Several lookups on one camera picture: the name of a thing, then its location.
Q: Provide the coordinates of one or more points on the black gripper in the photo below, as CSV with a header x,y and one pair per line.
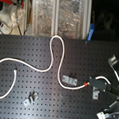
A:
x,y
100,82

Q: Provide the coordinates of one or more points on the red and white clutter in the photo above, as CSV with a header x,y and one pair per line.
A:
x,y
13,16

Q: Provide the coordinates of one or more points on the black perforated breadboard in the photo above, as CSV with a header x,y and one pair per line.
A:
x,y
29,64

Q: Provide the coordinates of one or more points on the grey cable clip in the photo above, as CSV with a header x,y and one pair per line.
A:
x,y
69,80
95,93
30,99

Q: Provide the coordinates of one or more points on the white connector with wires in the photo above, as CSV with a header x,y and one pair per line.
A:
x,y
103,115

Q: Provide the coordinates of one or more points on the clear plastic storage bins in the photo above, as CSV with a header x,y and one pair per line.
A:
x,y
67,18

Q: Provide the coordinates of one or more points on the grey cable clip middle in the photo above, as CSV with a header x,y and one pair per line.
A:
x,y
69,80

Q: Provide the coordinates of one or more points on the grey cable clip left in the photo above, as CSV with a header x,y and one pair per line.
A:
x,y
30,99

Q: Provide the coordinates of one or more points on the blue clamp handle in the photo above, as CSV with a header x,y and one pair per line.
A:
x,y
91,31

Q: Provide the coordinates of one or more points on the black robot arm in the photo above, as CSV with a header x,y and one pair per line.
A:
x,y
113,88

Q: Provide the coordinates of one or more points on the grey cable clip right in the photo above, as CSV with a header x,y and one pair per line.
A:
x,y
95,93

